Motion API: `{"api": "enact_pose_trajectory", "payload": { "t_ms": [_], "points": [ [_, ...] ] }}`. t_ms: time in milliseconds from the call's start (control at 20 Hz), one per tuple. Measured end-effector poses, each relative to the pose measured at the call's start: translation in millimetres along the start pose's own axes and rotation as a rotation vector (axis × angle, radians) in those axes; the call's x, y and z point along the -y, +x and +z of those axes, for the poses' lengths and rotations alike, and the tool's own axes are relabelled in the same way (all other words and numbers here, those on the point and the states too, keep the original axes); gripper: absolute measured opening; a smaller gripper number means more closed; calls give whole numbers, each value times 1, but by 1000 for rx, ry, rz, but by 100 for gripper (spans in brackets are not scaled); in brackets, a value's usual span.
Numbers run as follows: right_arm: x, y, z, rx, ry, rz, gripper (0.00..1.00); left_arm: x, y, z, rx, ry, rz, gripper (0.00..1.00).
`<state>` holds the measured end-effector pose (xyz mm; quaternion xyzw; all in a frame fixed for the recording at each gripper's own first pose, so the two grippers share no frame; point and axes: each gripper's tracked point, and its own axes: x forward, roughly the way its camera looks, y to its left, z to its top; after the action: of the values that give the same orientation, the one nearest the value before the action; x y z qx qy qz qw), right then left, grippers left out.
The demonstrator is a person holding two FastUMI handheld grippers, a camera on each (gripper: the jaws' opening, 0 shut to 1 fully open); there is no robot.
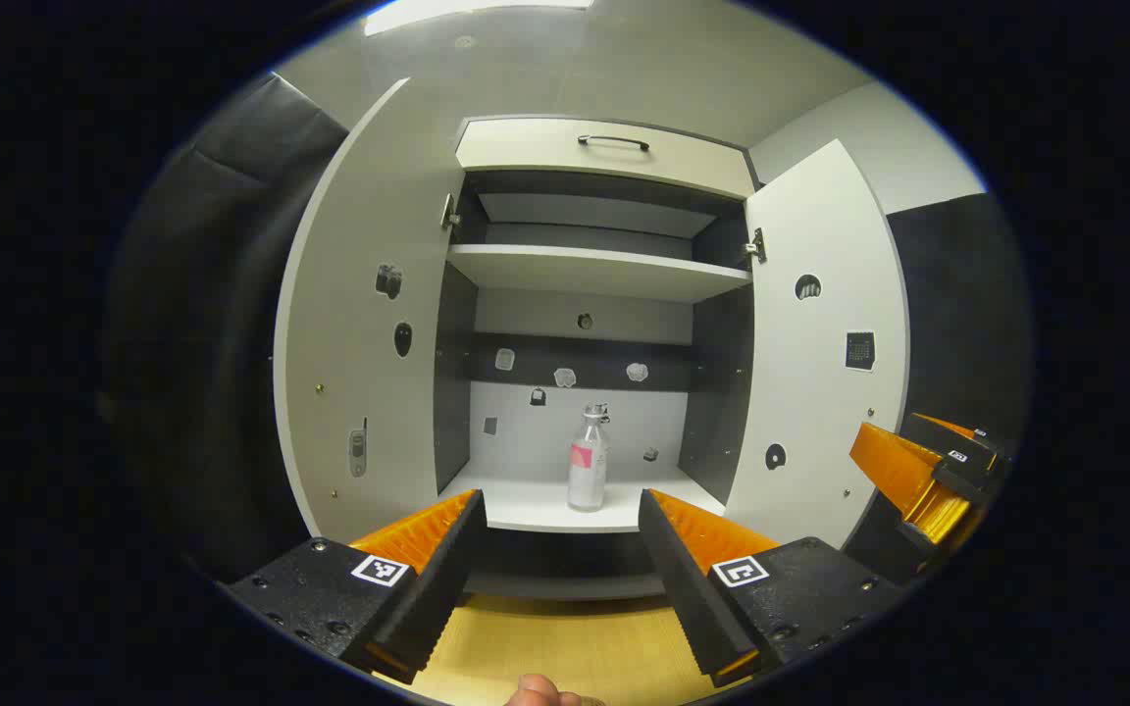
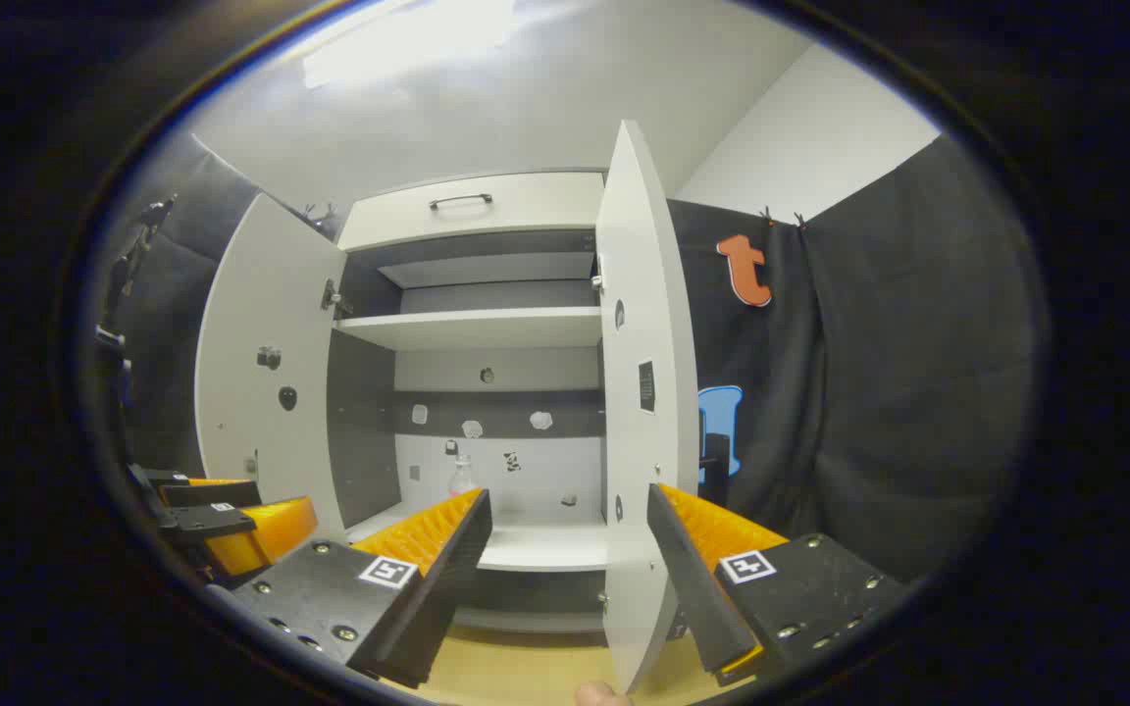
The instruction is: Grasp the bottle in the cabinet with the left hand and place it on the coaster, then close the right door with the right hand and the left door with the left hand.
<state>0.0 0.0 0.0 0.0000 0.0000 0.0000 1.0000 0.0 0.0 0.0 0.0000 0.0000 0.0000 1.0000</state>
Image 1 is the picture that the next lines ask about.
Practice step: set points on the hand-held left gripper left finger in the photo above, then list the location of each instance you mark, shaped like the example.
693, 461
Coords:
428, 588

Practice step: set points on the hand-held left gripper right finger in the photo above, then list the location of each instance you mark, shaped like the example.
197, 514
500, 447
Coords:
693, 588

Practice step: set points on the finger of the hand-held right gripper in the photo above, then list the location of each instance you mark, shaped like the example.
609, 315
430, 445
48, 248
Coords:
903, 471
967, 439

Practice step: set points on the white cabinet door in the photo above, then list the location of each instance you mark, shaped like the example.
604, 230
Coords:
815, 392
359, 324

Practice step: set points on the clear bottle with pink label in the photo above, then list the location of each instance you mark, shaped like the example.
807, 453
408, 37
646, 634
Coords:
587, 471

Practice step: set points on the white and grey cabinet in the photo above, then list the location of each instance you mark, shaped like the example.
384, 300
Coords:
712, 392

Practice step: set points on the metal door hinge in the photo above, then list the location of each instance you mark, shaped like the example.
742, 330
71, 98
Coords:
449, 212
757, 245

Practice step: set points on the white cabinet shelf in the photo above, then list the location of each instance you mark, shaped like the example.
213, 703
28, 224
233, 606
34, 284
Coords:
594, 270

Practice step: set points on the white cabinet drawer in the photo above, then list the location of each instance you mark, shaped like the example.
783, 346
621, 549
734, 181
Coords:
545, 152

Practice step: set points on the black backdrop cloth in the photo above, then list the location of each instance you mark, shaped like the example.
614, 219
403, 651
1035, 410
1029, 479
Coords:
957, 314
202, 324

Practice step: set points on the ceiling light panel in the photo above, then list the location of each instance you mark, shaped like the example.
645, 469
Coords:
467, 12

